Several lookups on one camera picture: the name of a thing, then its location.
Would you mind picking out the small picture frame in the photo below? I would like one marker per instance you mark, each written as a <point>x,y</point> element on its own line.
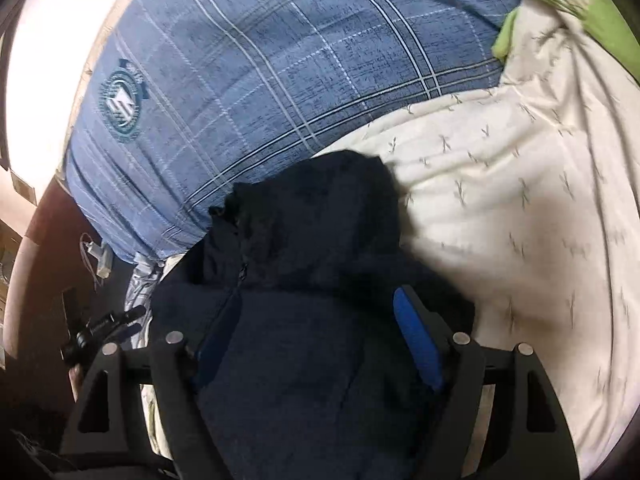
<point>22,187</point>

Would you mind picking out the brown headboard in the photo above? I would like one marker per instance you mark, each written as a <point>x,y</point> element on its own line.
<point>50,240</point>

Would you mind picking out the grey-blue cloth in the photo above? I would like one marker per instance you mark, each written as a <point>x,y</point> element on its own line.
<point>140,285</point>

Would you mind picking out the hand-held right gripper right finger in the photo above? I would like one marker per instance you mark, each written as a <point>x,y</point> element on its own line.
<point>417,340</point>

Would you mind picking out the dark navy jacket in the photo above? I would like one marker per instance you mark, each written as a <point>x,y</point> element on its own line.
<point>310,240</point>

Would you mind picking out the white leaf-print bedsheet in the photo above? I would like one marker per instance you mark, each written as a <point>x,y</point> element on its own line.
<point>500,210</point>

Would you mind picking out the green blanket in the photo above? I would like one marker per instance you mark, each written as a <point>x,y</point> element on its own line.
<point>610,25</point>

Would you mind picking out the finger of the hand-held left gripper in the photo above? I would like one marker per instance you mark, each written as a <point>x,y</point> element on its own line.
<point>117,321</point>
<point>131,332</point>

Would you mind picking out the blue plaid pillow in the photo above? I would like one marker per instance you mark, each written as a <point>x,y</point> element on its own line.
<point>275,85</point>

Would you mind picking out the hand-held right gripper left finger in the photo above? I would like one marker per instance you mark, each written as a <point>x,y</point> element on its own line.
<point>207,355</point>

